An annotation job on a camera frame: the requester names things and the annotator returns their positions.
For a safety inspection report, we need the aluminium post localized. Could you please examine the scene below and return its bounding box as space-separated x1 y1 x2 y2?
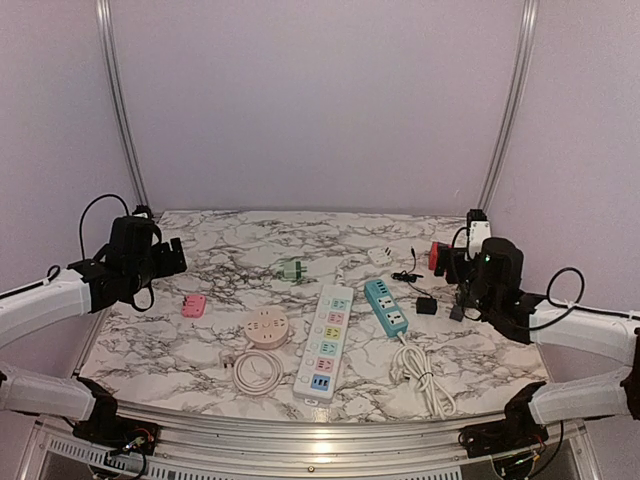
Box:
477 0 540 212
96 0 151 207

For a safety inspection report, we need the white teal strip cord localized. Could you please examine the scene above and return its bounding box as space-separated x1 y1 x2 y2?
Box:
392 334 457 419

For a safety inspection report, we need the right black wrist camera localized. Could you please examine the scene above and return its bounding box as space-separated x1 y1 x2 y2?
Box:
453 209 524 311

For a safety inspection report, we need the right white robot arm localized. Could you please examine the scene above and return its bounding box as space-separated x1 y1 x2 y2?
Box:
438 248 639 448

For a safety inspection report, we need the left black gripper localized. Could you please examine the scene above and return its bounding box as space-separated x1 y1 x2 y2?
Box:
129 237 186 296

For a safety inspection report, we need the teal power strip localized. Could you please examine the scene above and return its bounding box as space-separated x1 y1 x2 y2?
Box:
364 279 409 338

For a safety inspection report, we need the aluminium front rail frame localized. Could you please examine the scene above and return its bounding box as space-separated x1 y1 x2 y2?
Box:
14 401 602 479

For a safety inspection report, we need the white small plug adapter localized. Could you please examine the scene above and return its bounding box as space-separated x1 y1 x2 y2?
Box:
367 247 393 267

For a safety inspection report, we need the white strip cord and plug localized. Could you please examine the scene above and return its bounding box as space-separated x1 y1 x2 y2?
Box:
333 259 361 287

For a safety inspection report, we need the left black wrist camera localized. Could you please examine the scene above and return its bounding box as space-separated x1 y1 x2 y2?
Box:
105 205 162 270

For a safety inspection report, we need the light green plug adapter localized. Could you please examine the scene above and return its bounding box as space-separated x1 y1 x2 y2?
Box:
277 260 307 282

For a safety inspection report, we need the pink cube socket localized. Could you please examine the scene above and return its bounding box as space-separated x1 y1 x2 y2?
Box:
181 294 207 319

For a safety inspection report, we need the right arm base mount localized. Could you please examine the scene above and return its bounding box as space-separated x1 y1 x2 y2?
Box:
458 381 549 458

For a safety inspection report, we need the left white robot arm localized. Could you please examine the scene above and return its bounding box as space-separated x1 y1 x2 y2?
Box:
1 237 187 445

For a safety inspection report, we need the black adapter cable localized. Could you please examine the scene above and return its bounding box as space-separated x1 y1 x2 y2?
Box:
392 244 426 291

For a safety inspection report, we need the black power adapter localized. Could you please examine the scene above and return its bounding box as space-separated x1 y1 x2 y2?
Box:
415 297 438 315

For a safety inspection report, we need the right aluminium post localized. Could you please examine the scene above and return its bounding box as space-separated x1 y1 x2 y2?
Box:
477 0 540 212

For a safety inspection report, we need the small black usb charger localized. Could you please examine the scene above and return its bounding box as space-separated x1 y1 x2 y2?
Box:
449 306 465 322

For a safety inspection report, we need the red cube socket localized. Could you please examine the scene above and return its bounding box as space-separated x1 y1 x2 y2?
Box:
428 242 452 277

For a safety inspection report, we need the white long power strip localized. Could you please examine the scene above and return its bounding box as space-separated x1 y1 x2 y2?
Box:
293 285 354 406

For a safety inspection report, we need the left aluminium post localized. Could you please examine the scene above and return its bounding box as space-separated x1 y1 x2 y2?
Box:
96 0 151 207

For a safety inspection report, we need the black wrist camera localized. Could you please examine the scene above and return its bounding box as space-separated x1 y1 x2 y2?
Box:
453 209 524 311
105 205 162 270

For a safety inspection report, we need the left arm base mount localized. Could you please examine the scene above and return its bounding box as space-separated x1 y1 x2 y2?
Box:
73 377 159 455

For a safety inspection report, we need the beige round power strip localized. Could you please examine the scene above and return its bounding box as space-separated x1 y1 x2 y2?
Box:
244 306 290 350

